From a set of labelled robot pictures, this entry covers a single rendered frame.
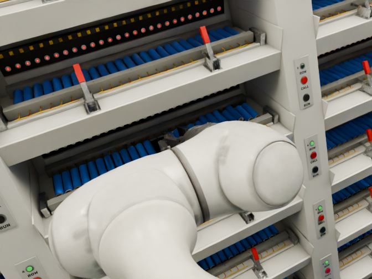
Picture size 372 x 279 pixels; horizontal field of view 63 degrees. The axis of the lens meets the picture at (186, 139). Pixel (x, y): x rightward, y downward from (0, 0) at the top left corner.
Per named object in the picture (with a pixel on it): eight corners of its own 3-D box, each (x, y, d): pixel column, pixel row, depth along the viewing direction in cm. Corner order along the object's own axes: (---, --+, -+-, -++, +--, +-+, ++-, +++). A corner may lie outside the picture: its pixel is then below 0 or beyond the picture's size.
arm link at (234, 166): (239, 107, 46) (160, 140, 43) (309, 108, 31) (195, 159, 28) (260, 171, 48) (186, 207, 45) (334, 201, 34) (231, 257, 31)
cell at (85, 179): (87, 168, 74) (92, 186, 69) (80, 171, 74) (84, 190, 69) (85, 163, 73) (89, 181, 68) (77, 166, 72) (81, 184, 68)
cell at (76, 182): (79, 171, 74) (83, 190, 69) (71, 174, 73) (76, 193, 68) (76, 166, 72) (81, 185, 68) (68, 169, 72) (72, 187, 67)
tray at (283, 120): (291, 145, 78) (295, 116, 72) (52, 250, 64) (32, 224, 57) (247, 107, 93) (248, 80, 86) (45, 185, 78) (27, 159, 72)
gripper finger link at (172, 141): (197, 154, 57) (191, 157, 57) (173, 149, 68) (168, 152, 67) (191, 135, 57) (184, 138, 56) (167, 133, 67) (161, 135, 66)
